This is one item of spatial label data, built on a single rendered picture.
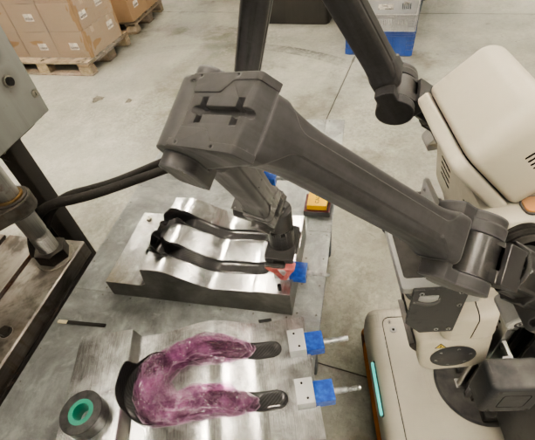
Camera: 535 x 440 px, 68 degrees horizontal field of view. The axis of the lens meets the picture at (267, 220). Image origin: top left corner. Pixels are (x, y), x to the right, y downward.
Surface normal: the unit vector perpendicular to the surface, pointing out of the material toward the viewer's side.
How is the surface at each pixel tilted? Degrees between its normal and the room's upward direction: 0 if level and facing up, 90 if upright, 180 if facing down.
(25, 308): 0
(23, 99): 90
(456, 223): 59
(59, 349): 0
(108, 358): 0
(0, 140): 90
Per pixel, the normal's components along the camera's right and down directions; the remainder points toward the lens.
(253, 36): -0.17, 0.91
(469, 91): -0.75, -0.46
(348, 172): 0.50, 0.07
